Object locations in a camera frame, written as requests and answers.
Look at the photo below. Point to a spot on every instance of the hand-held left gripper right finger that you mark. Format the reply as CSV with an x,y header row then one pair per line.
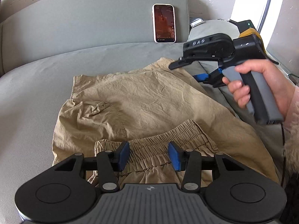
x,y
175,156

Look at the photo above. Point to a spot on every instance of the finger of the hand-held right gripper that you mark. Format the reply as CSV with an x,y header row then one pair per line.
x,y
184,63
202,77

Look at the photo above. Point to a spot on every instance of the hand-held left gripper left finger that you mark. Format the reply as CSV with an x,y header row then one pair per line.
x,y
123,156

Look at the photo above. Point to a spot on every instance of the khaki pants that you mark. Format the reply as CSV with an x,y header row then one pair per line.
x,y
151,98

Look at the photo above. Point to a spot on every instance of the person's right forearm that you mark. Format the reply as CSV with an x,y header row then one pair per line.
x,y
293,133

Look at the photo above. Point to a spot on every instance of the person's right hand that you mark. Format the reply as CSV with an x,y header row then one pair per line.
x,y
275,81

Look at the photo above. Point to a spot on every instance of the black box with green light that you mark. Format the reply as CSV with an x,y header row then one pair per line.
x,y
245,28

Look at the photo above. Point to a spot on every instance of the yellow case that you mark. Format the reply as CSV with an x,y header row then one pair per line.
x,y
257,33

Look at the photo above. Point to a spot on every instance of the smartphone in white case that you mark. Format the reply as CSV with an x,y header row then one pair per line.
x,y
164,23

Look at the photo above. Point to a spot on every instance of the grey fabric sofa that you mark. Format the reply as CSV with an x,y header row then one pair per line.
x,y
70,28

